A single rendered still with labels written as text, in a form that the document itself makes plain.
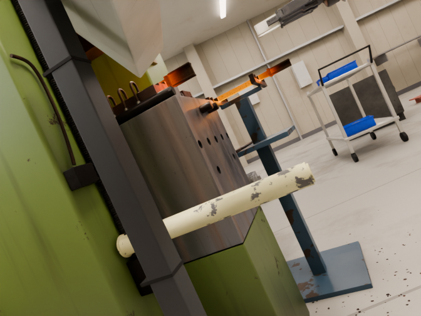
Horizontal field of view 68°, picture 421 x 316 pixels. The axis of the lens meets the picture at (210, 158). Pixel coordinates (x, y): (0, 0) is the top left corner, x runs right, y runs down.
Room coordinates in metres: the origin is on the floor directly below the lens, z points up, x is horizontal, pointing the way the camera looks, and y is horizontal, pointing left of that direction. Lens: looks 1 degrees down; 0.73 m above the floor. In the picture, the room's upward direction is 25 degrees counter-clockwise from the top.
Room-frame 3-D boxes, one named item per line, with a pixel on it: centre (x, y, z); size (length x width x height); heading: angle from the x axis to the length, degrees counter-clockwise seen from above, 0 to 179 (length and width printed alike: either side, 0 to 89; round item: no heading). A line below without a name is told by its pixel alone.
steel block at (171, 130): (1.11, 0.22, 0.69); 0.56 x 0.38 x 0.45; 72
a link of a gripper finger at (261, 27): (0.90, -0.31, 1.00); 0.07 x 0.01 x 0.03; 72
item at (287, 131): (1.44, -0.24, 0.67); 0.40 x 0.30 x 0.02; 159
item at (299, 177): (0.64, 0.05, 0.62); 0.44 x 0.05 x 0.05; 72
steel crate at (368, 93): (5.07, -2.62, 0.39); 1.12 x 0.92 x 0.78; 153
